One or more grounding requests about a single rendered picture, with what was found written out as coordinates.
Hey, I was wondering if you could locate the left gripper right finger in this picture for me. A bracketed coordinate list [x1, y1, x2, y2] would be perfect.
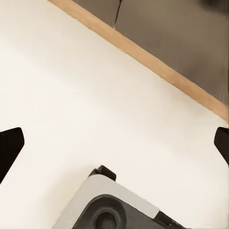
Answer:
[214, 127, 229, 165]

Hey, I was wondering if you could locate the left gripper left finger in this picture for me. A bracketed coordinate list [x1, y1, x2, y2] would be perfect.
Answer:
[0, 127, 25, 184]

